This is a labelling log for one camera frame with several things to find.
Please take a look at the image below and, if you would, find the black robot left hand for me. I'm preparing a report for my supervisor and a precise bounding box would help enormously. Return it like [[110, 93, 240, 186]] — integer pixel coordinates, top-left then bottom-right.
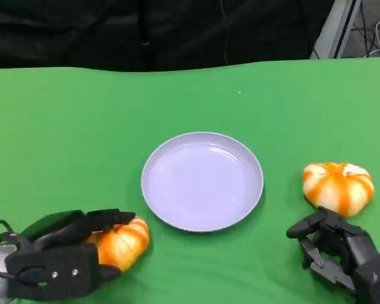
[[5, 208, 137, 301]]

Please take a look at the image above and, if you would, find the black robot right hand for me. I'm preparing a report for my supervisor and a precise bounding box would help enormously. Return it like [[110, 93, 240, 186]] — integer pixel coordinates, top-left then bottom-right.
[[286, 206, 380, 304]]

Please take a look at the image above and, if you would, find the orange and white bread roll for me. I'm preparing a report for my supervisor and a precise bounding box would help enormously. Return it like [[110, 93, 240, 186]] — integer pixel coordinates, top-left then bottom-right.
[[302, 161, 376, 218], [85, 216, 151, 273]]

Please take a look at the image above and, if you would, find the green table cloth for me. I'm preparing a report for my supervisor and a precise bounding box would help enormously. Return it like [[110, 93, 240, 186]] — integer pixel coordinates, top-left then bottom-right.
[[0, 55, 380, 304]]

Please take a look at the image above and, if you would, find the lilac plate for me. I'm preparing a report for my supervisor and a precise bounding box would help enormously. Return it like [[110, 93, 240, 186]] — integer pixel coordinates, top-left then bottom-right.
[[141, 131, 265, 234]]

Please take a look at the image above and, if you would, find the black backdrop curtain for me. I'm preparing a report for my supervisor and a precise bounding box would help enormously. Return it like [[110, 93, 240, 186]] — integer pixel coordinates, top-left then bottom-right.
[[0, 0, 336, 72]]

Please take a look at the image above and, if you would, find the white charging cable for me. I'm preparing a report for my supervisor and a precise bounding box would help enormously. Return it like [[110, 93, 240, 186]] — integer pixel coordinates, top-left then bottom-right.
[[364, 20, 380, 58]]

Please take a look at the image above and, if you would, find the grey metal frame panel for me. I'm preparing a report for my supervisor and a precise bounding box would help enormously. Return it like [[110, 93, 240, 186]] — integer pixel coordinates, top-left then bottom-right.
[[309, 0, 364, 60]]

